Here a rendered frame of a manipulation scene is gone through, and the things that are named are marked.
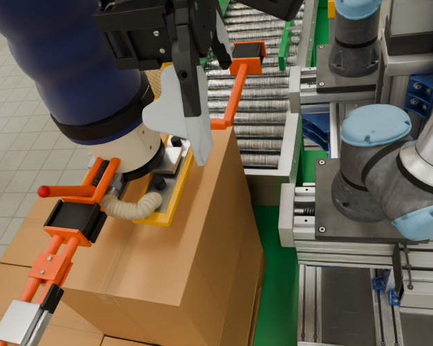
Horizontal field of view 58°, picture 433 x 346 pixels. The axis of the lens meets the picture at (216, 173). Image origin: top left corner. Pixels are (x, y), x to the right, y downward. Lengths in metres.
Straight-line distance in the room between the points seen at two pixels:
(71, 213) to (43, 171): 2.17
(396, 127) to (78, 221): 0.62
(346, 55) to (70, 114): 0.76
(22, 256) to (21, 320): 1.05
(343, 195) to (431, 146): 0.28
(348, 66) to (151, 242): 0.74
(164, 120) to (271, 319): 1.62
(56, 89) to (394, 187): 0.62
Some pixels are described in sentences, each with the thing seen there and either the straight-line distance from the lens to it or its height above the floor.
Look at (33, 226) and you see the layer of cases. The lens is 1.89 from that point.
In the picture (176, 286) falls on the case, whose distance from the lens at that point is 0.97.
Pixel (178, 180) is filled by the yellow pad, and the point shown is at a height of 1.07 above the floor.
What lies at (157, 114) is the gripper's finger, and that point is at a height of 1.57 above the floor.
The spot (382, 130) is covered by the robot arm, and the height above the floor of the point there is 1.27.
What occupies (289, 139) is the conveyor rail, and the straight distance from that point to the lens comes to 1.68.
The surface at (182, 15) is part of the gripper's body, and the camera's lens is 0.32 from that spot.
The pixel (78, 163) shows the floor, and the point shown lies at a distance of 2.91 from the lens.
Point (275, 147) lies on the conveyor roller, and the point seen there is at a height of 0.54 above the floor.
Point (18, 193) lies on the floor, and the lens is 3.00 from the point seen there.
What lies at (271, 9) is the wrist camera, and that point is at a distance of 0.32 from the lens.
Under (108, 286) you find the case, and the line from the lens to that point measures 1.04.
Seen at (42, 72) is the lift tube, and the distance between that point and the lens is 0.78.
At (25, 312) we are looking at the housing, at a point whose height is 1.20.
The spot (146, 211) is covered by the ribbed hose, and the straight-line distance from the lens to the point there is 0.89.
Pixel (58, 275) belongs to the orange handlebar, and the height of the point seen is 1.19.
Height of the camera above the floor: 1.79
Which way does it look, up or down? 48 degrees down
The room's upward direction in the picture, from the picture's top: 18 degrees counter-clockwise
